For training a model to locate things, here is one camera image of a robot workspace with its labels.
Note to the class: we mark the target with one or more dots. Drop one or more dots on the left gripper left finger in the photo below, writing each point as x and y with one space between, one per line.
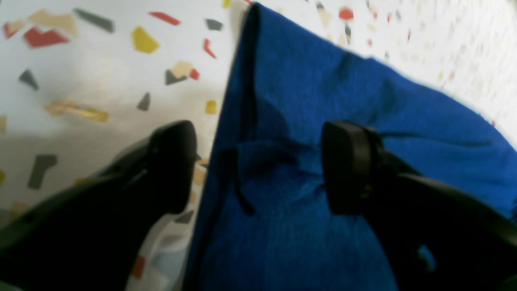
87 237

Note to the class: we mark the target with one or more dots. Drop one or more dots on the terrazzo pattern table cover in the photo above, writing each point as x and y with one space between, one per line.
82 80

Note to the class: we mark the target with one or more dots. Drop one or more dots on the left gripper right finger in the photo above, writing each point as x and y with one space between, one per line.
435 237

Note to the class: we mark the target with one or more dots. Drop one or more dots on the navy blue t-shirt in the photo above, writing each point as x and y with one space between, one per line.
264 223

